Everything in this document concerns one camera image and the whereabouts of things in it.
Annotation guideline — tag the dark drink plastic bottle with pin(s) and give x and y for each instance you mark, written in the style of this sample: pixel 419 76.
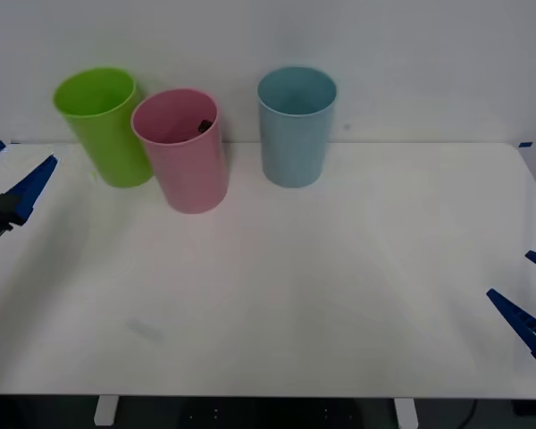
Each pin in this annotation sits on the dark drink plastic bottle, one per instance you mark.
pixel 204 125

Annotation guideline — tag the yellow-green plastic bin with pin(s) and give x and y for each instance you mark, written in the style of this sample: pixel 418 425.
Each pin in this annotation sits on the yellow-green plastic bin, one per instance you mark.
pixel 105 147

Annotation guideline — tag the white table leg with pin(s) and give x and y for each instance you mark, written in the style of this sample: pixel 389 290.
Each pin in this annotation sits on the white table leg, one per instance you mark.
pixel 106 410
pixel 405 412

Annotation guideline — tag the pink plastic bin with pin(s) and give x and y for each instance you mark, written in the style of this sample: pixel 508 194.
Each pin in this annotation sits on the pink plastic bin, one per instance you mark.
pixel 192 174

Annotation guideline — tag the pale blue plastic bin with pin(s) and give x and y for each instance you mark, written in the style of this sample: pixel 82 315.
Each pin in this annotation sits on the pale blue plastic bin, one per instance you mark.
pixel 292 147

